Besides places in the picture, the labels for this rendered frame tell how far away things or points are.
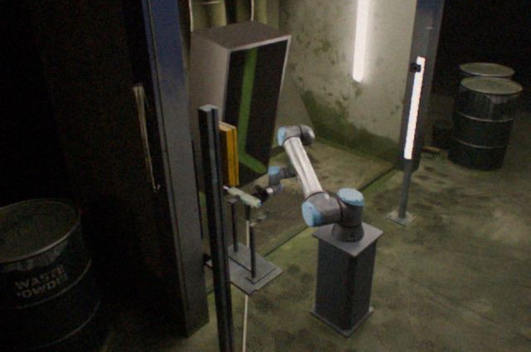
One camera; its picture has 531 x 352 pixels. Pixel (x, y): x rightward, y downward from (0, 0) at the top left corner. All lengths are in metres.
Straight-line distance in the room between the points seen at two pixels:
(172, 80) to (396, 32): 2.80
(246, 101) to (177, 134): 1.43
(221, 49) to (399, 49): 2.22
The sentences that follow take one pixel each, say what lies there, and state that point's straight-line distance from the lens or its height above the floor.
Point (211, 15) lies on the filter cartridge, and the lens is 4.13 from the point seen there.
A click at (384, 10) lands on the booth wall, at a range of 4.48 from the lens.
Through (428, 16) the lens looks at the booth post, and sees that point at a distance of 4.28.
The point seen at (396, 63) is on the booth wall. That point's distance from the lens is 4.48.
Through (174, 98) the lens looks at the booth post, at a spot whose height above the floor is 1.53.
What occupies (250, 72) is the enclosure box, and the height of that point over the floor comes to 1.30.
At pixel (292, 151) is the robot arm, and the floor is 1.04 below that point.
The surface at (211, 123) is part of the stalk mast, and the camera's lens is 1.62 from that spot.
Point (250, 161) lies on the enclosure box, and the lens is 3.72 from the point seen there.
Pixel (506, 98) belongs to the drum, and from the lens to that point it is 4.77.
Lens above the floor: 2.18
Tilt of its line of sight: 26 degrees down
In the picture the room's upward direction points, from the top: 1 degrees counter-clockwise
